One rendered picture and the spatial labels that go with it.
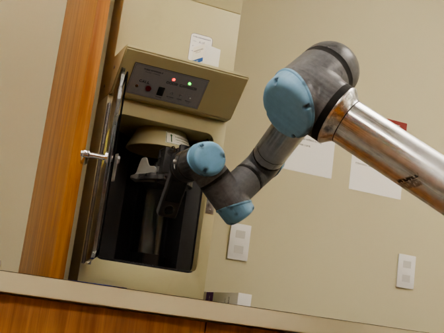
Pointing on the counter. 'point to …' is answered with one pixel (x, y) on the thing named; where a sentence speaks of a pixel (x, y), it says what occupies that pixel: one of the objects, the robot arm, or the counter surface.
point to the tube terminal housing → (163, 30)
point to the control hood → (123, 57)
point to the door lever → (91, 156)
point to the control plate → (141, 71)
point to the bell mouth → (154, 140)
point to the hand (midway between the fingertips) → (157, 185)
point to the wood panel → (64, 139)
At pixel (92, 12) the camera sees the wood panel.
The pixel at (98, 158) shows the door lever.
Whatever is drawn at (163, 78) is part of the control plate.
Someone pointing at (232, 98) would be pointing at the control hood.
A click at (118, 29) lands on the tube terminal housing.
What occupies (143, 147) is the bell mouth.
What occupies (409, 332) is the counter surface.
